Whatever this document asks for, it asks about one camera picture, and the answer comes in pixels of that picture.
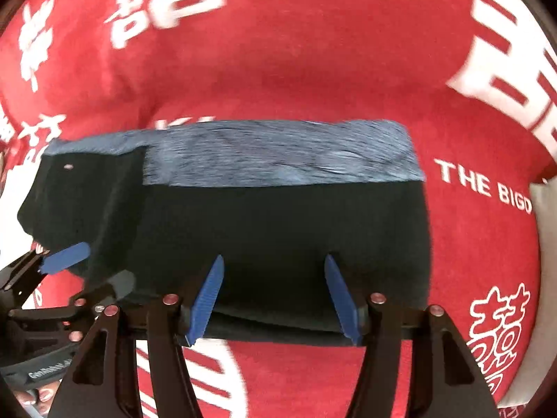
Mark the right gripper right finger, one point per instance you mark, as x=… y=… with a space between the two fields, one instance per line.
x=445 y=380

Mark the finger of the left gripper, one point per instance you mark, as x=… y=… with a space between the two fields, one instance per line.
x=116 y=288
x=27 y=272

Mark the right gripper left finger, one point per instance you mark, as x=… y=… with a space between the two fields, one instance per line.
x=102 y=380

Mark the black pants blue waistband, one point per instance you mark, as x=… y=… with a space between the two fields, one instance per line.
x=271 y=198

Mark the person's left hand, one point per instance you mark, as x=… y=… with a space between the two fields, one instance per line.
x=39 y=400

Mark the red blanket white characters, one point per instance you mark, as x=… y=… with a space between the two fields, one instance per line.
x=472 y=81

